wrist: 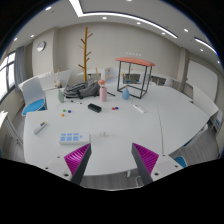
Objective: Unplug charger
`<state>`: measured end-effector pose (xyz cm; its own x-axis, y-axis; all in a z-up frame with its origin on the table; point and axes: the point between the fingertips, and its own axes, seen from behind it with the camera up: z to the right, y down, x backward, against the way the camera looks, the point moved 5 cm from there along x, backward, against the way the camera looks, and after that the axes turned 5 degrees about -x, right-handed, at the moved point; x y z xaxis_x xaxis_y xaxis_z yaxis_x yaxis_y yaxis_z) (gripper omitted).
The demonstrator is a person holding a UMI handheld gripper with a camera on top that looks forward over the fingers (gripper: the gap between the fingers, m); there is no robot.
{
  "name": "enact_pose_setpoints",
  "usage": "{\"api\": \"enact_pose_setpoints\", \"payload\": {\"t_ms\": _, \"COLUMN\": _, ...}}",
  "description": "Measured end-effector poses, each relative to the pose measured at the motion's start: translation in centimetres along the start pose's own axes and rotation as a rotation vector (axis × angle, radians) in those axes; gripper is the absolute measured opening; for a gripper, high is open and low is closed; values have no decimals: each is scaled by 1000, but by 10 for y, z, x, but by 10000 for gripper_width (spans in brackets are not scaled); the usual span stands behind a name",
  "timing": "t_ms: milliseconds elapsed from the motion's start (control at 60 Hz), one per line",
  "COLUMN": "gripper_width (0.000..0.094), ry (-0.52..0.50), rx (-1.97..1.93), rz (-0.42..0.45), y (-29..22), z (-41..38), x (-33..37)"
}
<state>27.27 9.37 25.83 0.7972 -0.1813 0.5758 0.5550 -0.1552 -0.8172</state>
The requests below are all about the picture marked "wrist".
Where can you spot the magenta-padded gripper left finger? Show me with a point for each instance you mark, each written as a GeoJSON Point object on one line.
{"type": "Point", "coordinates": [77, 158]}

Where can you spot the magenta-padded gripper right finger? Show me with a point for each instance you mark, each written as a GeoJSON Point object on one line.
{"type": "Point", "coordinates": [146, 159]}

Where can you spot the white power strip blue sockets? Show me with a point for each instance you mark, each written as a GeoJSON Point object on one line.
{"type": "Point", "coordinates": [74, 138]}

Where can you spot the white chair blue cushion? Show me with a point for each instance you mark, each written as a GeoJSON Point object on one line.
{"type": "Point", "coordinates": [181, 161]}
{"type": "Point", "coordinates": [32, 91]}

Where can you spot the orange round magnet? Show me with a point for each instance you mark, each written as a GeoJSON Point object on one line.
{"type": "Point", "coordinates": [62, 115]}

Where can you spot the white remote control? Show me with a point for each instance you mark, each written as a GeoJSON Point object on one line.
{"type": "Point", "coordinates": [39, 127]}

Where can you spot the white bar eraser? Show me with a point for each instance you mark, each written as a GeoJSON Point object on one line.
{"type": "Point", "coordinates": [138, 108]}

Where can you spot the black rectangular box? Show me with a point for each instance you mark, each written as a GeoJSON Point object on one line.
{"type": "Point", "coordinates": [94, 108]}

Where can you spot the black marker pen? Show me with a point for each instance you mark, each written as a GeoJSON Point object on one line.
{"type": "Point", "coordinates": [76, 102]}

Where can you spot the green vase with dried flowers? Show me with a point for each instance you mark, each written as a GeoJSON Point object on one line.
{"type": "Point", "coordinates": [61, 96]}

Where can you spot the blue vase with flowers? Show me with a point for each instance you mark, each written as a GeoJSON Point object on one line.
{"type": "Point", "coordinates": [125, 94]}

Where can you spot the pink vase with flowers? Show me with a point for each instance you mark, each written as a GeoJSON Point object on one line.
{"type": "Point", "coordinates": [103, 95]}

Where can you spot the grey backpack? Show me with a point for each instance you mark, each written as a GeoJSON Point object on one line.
{"type": "Point", "coordinates": [81, 90]}

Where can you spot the white side desk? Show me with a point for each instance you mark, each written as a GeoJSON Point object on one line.
{"type": "Point", "coordinates": [5, 118]}

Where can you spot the plain white chair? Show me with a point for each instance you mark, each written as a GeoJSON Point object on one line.
{"type": "Point", "coordinates": [110, 74]}

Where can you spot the wooden coat rack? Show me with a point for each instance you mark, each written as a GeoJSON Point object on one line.
{"type": "Point", "coordinates": [85, 53]}

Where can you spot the grey curtain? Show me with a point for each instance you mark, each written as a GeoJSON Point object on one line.
{"type": "Point", "coordinates": [20, 68]}

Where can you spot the window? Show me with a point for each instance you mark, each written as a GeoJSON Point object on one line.
{"type": "Point", "coordinates": [6, 76]}

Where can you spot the short ceiling light strip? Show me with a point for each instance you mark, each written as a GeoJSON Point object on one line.
{"type": "Point", "coordinates": [205, 44]}

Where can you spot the round ceiling spot lights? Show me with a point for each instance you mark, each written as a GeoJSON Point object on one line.
{"type": "Point", "coordinates": [104, 17]}

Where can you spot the long ceiling light strip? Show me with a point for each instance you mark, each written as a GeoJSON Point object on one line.
{"type": "Point", "coordinates": [76, 7]}

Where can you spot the white wall board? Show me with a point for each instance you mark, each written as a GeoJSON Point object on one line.
{"type": "Point", "coordinates": [201, 80]}

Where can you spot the black frame stand orange top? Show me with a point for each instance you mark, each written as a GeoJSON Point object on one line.
{"type": "Point", "coordinates": [135, 61]}

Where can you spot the round wall clock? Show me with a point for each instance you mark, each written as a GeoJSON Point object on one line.
{"type": "Point", "coordinates": [41, 46]}

